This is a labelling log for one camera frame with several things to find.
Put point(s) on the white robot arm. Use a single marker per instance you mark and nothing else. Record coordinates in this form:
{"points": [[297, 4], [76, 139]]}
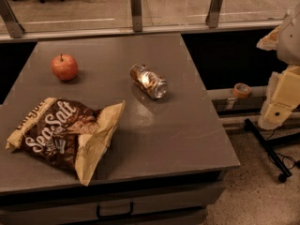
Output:
{"points": [[283, 89]]}

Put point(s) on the brown sea salt chip bag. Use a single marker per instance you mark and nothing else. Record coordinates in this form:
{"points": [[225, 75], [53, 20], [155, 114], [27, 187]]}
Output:
{"points": [[67, 134]]}

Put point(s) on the orange tape roll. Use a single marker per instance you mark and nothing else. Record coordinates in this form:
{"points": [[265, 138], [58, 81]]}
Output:
{"points": [[241, 90]]}

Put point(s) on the red apple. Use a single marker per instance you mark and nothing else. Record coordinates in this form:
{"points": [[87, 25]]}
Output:
{"points": [[64, 67]]}

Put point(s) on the grey drawer cabinet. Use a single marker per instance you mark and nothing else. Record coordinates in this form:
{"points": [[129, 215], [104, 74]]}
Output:
{"points": [[179, 200]]}

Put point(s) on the black stand leg with wheel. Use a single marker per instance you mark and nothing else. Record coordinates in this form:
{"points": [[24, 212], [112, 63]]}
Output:
{"points": [[269, 144]]}

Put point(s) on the right metal railing post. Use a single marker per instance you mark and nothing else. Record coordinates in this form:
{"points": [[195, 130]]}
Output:
{"points": [[213, 13]]}

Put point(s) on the metal railing post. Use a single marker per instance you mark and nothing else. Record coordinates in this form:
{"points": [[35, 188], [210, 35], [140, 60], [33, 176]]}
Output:
{"points": [[136, 15], [213, 13], [14, 28]]}

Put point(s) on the middle metal railing post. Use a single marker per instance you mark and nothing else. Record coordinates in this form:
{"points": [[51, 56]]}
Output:
{"points": [[136, 15]]}

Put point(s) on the black drawer handle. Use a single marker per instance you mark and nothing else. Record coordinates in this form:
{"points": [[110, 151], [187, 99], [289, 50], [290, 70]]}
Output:
{"points": [[114, 210]]}

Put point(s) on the left metal railing post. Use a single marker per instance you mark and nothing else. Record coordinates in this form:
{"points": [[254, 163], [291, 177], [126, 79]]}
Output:
{"points": [[14, 28]]}

